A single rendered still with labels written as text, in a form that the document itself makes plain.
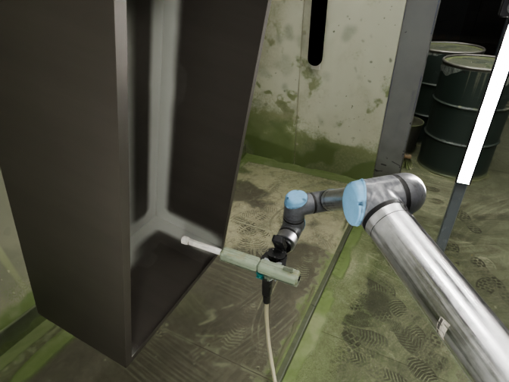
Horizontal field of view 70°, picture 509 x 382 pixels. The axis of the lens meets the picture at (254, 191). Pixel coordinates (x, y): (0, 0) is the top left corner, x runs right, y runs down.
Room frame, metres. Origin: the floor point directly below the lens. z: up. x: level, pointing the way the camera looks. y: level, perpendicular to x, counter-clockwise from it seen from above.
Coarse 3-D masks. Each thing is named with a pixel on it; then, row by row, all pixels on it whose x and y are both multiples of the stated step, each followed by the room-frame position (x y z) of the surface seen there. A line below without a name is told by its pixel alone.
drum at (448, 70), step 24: (456, 72) 2.75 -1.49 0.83; (480, 72) 2.64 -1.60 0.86; (432, 96) 2.96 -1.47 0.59; (456, 96) 2.71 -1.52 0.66; (480, 96) 2.62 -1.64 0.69; (504, 96) 2.61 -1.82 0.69; (432, 120) 2.86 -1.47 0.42; (456, 120) 2.68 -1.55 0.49; (504, 120) 2.66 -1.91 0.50; (432, 144) 2.79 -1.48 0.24; (456, 144) 2.64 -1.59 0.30; (432, 168) 2.73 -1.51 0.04; (456, 168) 2.62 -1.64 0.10; (480, 168) 2.62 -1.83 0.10
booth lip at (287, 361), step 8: (344, 240) 1.77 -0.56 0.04; (336, 256) 1.62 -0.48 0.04; (328, 272) 1.49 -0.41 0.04; (320, 288) 1.37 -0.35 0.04; (320, 296) 1.34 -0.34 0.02; (312, 304) 1.27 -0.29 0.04; (312, 312) 1.22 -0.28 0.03; (304, 320) 1.17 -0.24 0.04; (304, 328) 1.13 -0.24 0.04; (296, 336) 1.08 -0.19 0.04; (296, 344) 1.04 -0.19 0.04; (288, 352) 1.00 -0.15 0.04; (288, 360) 0.96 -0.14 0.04; (280, 368) 0.92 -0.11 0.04; (280, 376) 0.89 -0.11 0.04
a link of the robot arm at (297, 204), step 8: (296, 192) 1.28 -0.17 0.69; (288, 200) 1.24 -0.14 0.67; (296, 200) 1.23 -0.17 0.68; (304, 200) 1.23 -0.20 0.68; (312, 200) 1.25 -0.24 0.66; (288, 208) 1.23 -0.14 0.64; (296, 208) 1.22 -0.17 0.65; (304, 208) 1.23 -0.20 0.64; (312, 208) 1.24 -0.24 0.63; (288, 216) 1.23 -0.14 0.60; (296, 216) 1.22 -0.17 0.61; (296, 224) 1.23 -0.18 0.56
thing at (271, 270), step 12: (192, 240) 1.12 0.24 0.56; (216, 252) 1.07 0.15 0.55; (228, 252) 1.05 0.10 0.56; (240, 252) 1.05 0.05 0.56; (240, 264) 1.01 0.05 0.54; (252, 264) 0.99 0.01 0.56; (264, 264) 0.99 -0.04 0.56; (276, 264) 0.99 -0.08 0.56; (264, 276) 0.98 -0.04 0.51; (276, 276) 0.95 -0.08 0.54; (288, 276) 0.94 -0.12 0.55; (264, 288) 0.99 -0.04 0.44; (264, 300) 0.99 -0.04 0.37
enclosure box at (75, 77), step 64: (0, 0) 0.67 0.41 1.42; (64, 0) 0.61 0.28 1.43; (128, 0) 1.12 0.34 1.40; (192, 0) 1.22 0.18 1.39; (256, 0) 1.14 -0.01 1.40; (0, 64) 0.69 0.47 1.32; (64, 64) 0.62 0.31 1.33; (128, 64) 1.13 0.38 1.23; (192, 64) 1.23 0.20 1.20; (256, 64) 1.11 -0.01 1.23; (0, 128) 0.72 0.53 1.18; (64, 128) 0.64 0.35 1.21; (128, 128) 1.14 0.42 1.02; (192, 128) 1.24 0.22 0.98; (64, 192) 0.66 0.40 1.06; (128, 192) 0.62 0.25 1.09; (192, 192) 1.25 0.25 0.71; (64, 256) 0.69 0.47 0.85; (128, 256) 0.63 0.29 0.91; (192, 256) 1.13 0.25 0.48; (64, 320) 0.74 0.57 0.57; (128, 320) 0.64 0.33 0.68
